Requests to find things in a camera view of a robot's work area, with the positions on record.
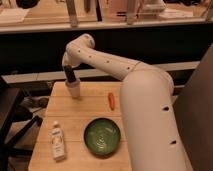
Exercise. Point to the orange carrot toy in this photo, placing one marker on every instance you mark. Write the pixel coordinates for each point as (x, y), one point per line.
(111, 101)

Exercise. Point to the black rectangular eraser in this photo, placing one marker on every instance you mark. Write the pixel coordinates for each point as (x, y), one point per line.
(70, 75)

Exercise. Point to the white squeeze bottle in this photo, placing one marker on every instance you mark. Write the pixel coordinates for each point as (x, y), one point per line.
(57, 141)

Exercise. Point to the green bowl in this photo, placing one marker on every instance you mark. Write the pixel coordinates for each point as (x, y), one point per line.
(102, 136)

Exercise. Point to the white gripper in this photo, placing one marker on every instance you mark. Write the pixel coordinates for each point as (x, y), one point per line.
(66, 61)

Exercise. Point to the white ceramic cup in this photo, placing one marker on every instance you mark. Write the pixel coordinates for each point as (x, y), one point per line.
(73, 88)

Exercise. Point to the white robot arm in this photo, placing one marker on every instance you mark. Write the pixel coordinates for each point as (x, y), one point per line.
(153, 139)

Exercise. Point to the wooden table board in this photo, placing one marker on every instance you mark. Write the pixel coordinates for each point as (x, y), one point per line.
(73, 116)

